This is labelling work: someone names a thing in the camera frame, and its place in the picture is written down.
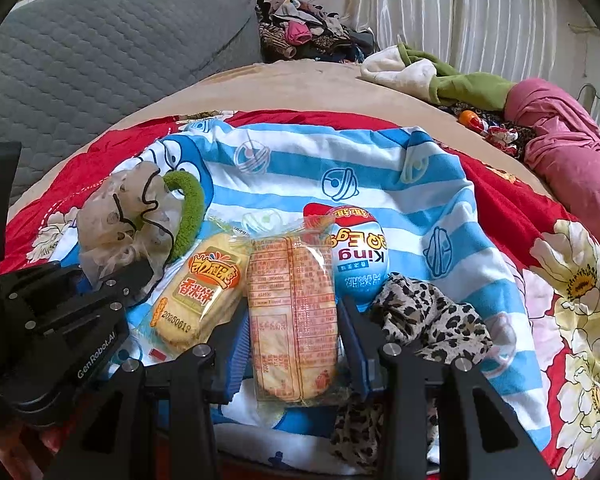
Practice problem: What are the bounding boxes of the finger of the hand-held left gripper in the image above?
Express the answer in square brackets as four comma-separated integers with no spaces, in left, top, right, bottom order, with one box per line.
[91,259,155,312]
[0,262,87,297]

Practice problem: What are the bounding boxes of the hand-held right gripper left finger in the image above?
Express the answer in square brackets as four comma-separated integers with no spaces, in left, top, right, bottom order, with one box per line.
[45,310,251,480]

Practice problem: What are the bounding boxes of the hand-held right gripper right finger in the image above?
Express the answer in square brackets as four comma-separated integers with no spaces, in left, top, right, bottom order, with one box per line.
[337,294,556,480]

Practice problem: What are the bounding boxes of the sheer beige scrunchie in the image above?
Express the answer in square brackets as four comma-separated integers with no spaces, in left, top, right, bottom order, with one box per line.
[76,160,191,286]

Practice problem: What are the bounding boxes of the yellow rice cracker packet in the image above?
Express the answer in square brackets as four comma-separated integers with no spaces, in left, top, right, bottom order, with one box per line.
[135,217,251,361]

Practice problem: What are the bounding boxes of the orange rice cracker packet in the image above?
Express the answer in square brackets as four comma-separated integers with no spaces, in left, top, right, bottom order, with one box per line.
[245,217,341,403]

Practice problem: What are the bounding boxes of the leopard print scrunchie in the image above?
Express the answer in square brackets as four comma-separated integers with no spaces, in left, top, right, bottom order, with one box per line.
[330,272,496,461]

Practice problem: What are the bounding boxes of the red blue toy figure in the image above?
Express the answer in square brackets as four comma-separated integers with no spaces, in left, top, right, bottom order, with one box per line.
[302,202,392,311]

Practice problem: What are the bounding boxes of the green fuzzy scrunchie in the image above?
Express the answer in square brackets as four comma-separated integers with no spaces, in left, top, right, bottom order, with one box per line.
[160,170,206,263]

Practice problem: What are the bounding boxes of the blue striped cartoon cloth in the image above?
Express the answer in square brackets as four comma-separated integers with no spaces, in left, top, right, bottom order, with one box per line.
[45,120,553,476]

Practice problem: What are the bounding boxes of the red floral blanket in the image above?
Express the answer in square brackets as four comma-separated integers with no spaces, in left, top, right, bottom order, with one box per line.
[0,110,600,480]

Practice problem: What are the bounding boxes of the grey quilted headboard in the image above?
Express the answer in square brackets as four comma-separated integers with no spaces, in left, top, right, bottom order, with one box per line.
[0,0,263,211]

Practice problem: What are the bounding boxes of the beige bed sheet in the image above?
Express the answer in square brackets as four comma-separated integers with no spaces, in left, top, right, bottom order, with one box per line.
[5,60,581,221]

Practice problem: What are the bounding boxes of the small colourful toys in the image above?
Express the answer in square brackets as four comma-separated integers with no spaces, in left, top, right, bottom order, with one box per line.
[457,109,526,153]

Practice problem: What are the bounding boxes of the green and white garment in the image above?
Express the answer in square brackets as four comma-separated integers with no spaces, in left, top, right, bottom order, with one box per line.
[360,44,516,111]

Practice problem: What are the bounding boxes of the pink quilt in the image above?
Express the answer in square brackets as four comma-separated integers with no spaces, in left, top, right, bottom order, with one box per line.
[505,78,600,241]

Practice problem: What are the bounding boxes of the pile of clothes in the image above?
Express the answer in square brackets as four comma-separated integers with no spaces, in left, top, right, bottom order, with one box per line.
[255,0,378,66]

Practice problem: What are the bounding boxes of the metal chair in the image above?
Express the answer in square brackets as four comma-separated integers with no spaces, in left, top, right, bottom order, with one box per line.
[577,84,600,131]

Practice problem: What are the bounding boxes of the white curtain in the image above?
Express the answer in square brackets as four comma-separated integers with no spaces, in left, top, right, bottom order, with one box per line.
[345,0,596,91]

